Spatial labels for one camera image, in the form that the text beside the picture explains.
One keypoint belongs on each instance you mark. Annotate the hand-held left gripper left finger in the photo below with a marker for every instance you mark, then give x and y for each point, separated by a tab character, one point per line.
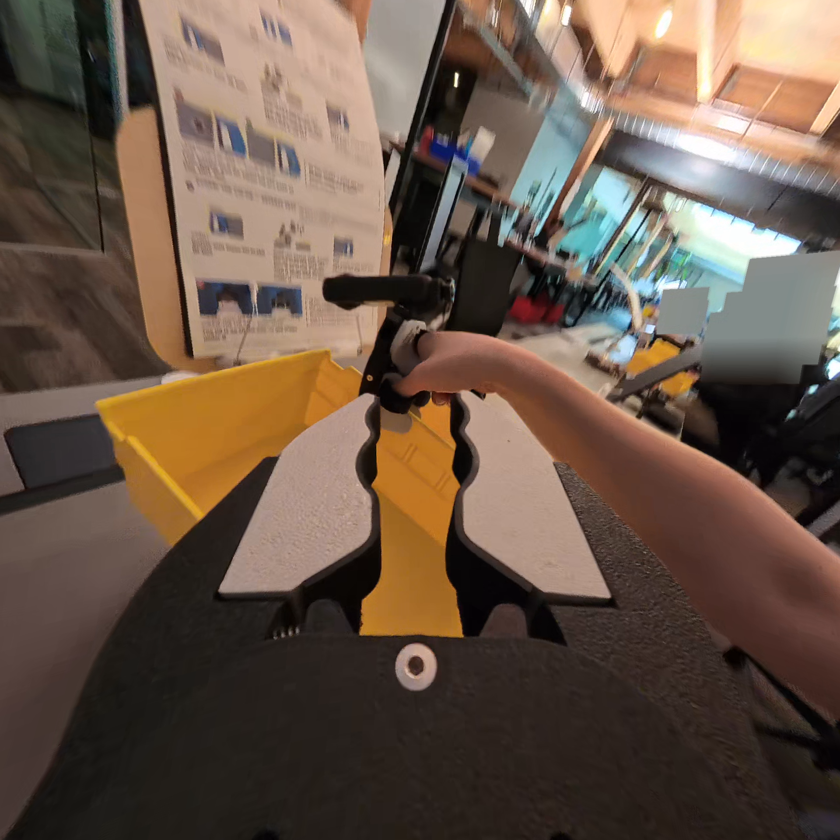
302	525

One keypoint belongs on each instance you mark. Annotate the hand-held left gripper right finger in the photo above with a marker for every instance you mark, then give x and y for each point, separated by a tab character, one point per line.
525	525

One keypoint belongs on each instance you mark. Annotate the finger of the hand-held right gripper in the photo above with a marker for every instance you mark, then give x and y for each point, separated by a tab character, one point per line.
397	423

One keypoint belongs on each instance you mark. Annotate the yellow plastic bin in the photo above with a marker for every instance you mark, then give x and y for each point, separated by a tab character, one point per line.
656	358
197	446

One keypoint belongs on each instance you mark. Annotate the person's right forearm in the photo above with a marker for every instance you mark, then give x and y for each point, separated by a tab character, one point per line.
656	492

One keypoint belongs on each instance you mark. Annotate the person's right hand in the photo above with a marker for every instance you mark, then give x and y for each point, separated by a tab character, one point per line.
466	364

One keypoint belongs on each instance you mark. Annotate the black office chair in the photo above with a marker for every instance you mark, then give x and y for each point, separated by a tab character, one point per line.
485	282
754	426

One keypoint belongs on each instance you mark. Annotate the wooden standing desk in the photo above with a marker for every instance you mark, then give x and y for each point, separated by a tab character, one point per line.
472	180

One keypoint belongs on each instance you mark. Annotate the red storage bin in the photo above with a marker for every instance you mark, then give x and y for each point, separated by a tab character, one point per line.
535	310

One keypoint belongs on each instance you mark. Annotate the blue crate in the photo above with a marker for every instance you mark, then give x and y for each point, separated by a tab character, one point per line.
439	144

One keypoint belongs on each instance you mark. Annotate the printed instruction sheet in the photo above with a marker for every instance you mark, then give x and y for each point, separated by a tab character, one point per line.
262	164

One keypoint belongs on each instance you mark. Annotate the black framed glass panel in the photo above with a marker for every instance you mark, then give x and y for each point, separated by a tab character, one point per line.
431	79

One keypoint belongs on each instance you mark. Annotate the wooden document board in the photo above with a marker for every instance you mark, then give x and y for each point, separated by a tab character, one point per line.
151	262

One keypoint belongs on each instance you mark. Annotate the black rectangular table pad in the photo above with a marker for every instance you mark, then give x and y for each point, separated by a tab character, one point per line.
59	449

